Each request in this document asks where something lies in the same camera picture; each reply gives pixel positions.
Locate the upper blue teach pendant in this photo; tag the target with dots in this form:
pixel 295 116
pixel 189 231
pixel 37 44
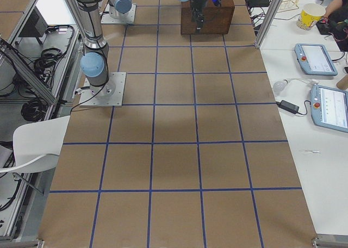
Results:
pixel 315 60

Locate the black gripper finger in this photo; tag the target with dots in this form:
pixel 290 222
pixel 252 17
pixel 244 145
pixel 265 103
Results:
pixel 199 18

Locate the black power adapter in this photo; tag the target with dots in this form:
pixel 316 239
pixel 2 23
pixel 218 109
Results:
pixel 287 106

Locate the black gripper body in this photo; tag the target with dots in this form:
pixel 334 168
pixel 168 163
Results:
pixel 196 4

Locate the yellow popcorn bucket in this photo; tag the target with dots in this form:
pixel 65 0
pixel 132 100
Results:
pixel 310 15

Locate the dark wooden drawer cabinet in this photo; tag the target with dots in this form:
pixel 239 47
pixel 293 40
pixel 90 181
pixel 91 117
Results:
pixel 217 20

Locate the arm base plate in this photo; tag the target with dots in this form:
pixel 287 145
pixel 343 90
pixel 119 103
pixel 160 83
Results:
pixel 107 19
pixel 111 94

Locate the lower blue teach pendant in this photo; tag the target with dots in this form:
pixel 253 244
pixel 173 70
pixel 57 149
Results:
pixel 329 107

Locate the blue teach pendant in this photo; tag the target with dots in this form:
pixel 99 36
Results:
pixel 329 107
pixel 315 60

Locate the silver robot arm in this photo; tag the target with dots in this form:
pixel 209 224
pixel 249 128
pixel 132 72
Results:
pixel 94 63
pixel 121 9

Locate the white light bulb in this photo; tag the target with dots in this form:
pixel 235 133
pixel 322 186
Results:
pixel 279 86

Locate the aluminium frame post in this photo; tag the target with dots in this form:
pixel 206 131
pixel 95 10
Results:
pixel 270 15

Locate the grey control box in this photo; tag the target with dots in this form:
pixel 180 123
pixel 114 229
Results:
pixel 35 27

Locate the white chair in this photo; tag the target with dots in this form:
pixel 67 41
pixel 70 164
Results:
pixel 37 145

